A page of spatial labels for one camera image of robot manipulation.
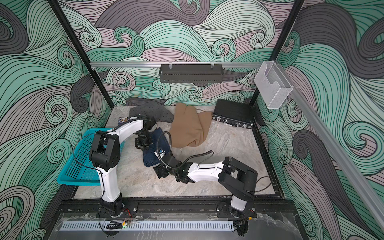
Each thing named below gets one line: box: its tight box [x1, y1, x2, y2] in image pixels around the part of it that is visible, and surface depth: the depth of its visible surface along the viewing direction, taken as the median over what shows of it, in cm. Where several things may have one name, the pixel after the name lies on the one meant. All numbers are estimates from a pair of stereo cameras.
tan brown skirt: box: [169, 103, 213, 148], surface depth 109 cm
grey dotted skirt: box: [129, 101, 175, 123], surface depth 113 cm
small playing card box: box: [118, 116, 130, 125], surface depth 113 cm
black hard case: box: [212, 98, 254, 129], surface depth 109 cm
